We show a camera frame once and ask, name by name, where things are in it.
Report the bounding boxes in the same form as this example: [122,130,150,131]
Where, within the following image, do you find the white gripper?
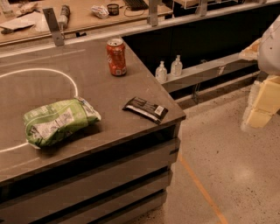
[239,39,280,130]

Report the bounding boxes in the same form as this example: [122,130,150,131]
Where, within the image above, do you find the red coke can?
[107,38,127,76]

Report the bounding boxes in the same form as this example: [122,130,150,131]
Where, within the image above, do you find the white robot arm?
[239,16,280,130]

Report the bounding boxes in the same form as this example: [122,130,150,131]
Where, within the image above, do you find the green jalapeno chip bag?
[23,96,102,149]

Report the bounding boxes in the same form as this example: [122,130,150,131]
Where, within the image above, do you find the right clear sanitizer bottle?
[171,55,183,77]

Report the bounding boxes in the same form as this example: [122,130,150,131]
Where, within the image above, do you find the clear sanitizer bottle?
[155,61,167,83]
[171,55,183,77]

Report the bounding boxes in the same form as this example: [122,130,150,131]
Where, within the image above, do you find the black snack bar wrapper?
[122,97,169,124]

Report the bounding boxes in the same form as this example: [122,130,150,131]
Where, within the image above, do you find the left clear sanitizer bottle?
[155,61,167,83]

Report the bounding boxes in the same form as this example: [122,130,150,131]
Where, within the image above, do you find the black keyboard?
[123,0,149,11]

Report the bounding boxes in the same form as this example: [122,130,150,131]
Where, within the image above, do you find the black mesh cup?
[107,3,119,16]

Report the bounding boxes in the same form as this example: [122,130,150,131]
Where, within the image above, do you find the white crumpled packet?
[91,5,109,19]

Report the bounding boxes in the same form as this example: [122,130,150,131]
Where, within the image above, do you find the grey cylindrical tool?
[58,5,70,29]

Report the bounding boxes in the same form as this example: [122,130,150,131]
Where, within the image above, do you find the white paper sheets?
[0,11,49,32]

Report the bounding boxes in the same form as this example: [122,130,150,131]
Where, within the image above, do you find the grey metal shelf rail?
[162,53,256,93]

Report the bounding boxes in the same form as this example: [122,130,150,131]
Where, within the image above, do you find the grey metal bracket right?
[195,0,207,17]

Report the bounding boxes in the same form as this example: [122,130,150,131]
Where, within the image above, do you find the grey metal bracket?
[43,8,64,46]
[195,0,207,17]
[147,0,158,26]

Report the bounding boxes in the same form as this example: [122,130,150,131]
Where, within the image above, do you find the grey metal bracket middle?
[147,0,158,26]

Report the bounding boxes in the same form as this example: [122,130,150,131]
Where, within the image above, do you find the grey metal bracket left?
[43,8,64,46]

